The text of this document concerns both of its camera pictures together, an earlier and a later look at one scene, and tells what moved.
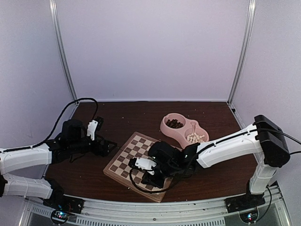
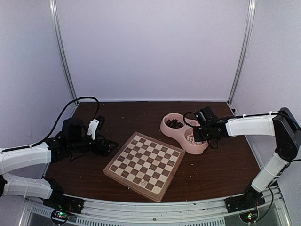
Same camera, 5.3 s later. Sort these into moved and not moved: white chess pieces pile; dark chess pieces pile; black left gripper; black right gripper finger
Moved: black right gripper finger
Not moved: black left gripper; white chess pieces pile; dark chess pieces pile
